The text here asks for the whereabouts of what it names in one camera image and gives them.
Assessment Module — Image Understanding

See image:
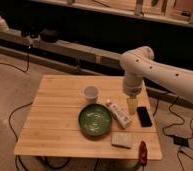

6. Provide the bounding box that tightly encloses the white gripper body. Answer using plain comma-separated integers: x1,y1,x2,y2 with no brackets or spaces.
123,73,143,97

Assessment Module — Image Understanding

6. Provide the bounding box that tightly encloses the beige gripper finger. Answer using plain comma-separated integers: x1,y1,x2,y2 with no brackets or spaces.
127,97,138,115

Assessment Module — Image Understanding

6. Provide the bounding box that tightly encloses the white sponge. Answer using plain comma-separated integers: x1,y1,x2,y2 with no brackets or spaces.
111,132,132,149

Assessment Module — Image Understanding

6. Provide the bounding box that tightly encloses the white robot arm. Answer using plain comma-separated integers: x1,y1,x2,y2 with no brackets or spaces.
120,46,193,104

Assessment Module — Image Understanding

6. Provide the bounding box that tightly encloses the white ceramic cup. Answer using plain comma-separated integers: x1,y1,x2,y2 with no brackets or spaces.
83,86,99,104

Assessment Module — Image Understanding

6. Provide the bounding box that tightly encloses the white tube bottle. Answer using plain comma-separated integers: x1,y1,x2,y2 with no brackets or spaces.
106,100,132,129

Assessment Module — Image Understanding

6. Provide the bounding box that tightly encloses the black smartphone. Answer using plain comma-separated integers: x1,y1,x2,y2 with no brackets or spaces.
137,106,152,127

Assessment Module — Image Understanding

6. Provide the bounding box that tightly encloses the green bowl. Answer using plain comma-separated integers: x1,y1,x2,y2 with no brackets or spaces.
78,104,112,137

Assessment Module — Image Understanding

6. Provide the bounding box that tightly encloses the wooden table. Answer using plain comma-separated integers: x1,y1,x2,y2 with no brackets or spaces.
14,75,162,160

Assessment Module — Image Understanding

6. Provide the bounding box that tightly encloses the dark object on ledge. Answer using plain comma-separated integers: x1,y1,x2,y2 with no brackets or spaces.
40,29,59,43

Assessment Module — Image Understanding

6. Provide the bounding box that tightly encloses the white spray bottle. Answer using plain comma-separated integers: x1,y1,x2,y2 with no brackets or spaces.
0,15,9,31

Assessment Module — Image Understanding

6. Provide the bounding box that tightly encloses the red handled tool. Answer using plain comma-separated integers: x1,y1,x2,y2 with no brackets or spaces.
139,141,147,166

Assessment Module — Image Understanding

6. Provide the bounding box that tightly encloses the black floor cable left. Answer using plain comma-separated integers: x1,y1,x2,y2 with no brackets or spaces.
0,44,34,171

